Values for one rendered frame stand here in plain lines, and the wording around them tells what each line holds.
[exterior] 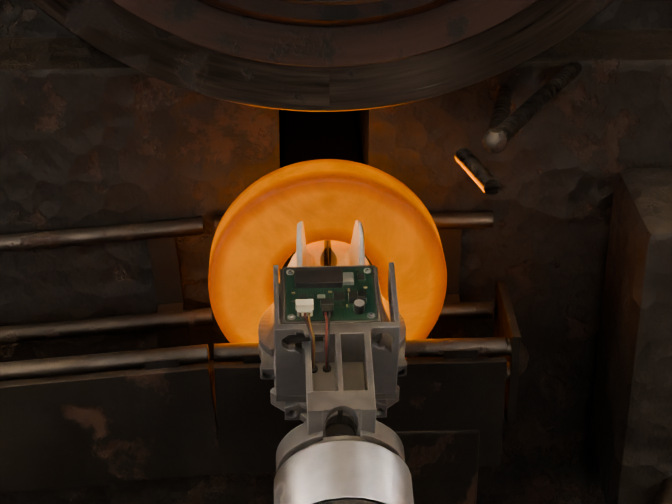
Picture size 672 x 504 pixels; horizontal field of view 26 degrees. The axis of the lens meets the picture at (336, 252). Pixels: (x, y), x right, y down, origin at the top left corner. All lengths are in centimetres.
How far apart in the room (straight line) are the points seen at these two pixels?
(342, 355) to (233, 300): 16
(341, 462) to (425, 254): 22
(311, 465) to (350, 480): 2
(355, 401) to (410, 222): 19
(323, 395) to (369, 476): 5
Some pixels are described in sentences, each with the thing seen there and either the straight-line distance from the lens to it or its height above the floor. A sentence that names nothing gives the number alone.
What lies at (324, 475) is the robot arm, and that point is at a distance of 76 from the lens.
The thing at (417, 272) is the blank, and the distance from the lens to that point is 95.
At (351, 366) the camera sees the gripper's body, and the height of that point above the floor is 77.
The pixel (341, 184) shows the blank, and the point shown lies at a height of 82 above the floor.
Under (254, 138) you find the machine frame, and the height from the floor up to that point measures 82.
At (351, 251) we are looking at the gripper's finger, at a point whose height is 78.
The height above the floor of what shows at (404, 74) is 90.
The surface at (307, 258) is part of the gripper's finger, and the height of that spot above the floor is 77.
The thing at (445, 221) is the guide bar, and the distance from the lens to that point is 100.
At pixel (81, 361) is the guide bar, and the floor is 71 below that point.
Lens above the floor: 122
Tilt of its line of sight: 29 degrees down
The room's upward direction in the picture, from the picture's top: straight up
